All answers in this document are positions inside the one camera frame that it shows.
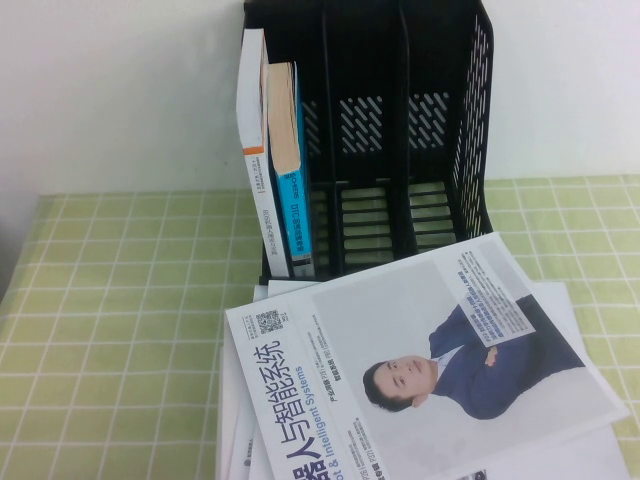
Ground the magazine with man portrait cover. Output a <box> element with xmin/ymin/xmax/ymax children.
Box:
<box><xmin>223</xmin><ymin>230</ymin><xmax>632</xmax><ymax>480</ymax></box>

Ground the blue spine paperback book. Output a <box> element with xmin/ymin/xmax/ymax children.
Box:
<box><xmin>266</xmin><ymin>60</ymin><xmax>317</xmax><ymax>279</ymax></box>

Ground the white book with orange band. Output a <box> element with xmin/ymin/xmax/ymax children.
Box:
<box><xmin>235</xmin><ymin>27</ymin><xmax>296</xmax><ymax>280</ymax></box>

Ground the black plastic book holder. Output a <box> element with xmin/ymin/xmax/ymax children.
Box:
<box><xmin>242</xmin><ymin>0</ymin><xmax>497</xmax><ymax>282</ymax></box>

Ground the green checked tablecloth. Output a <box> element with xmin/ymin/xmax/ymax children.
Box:
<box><xmin>0</xmin><ymin>174</ymin><xmax>640</xmax><ymax>480</ymax></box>

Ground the white booklet with small logo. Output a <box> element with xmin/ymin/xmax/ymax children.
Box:
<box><xmin>230</xmin><ymin>284</ymin><xmax>275</xmax><ymax>480</ymax></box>

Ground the white brochure with orange trucks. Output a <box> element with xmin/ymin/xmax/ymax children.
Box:
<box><xmin>249</xmin><ymin>279</ymin><xmax>633</xmax><ymax>480</ymax></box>

